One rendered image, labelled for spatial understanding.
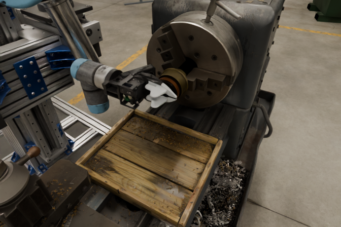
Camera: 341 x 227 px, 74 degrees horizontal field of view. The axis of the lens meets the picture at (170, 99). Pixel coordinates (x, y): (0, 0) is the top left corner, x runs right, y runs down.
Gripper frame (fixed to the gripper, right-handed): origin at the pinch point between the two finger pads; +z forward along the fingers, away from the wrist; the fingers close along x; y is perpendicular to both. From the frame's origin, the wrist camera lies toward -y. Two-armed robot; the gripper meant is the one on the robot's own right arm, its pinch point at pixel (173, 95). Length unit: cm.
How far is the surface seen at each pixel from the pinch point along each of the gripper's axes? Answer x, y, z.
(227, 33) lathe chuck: 11.6, -21.7, 6.5
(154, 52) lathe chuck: 3.2, -14.7, -15.6
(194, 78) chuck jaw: 1.5, -8.7, 2.1
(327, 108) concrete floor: -109, -184, 76
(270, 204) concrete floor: -108, -53, 44
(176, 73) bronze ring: 3.6, -5.5, -2.0
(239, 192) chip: -53, -15, 24
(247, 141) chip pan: -54, -47, 20
